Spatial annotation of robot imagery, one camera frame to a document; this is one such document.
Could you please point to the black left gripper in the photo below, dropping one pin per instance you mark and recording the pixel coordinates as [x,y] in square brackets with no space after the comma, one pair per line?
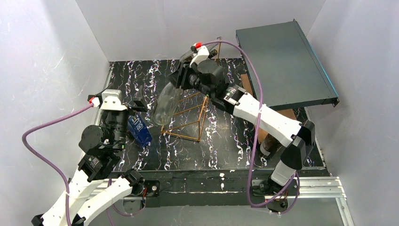
[131,109]

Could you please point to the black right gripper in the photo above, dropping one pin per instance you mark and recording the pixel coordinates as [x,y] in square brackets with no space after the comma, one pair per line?
[179,76]

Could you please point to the clear bottle with dark label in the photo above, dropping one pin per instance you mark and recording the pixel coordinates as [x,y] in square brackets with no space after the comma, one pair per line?
[187,57]

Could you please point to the clear pear-shaped glass bottle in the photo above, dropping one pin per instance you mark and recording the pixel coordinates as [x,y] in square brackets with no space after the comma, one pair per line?
[166,104]

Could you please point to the gold wire wine rack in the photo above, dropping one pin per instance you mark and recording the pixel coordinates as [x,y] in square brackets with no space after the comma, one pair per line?
[189,117]

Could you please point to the clear square bottle black cap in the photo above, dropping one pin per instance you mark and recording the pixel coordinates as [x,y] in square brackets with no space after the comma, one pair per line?
[212,49]

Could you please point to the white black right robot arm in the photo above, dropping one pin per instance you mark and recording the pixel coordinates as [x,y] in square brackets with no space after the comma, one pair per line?
[298,138]

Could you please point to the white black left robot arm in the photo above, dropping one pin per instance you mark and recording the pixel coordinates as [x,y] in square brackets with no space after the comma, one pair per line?
[78,205]

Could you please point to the blue glass bottle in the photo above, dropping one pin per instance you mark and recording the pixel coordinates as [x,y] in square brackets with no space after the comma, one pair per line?
[139,130]

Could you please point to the dark green wine bottle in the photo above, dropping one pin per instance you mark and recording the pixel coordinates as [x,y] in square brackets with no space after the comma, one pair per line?
[269,146]

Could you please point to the wooden board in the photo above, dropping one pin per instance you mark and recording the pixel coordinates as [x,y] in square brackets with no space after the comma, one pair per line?
[266,127]

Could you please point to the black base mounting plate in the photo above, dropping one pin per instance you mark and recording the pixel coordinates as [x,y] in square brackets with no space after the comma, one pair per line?
[197,187]

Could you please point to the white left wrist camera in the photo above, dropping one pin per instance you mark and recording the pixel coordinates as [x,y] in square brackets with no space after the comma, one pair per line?
[109,99]

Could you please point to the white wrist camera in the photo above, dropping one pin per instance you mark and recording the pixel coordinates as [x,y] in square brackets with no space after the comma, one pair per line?
[109,99]
[200,53]

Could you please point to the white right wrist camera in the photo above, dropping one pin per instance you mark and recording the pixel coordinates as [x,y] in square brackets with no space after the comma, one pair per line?
[200,53]

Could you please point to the dark teal network switch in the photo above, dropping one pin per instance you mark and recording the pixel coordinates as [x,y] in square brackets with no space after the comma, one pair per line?
[283,68]

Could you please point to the aluminium frame rail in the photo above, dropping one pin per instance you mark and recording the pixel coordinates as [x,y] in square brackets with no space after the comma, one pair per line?
[260,192]

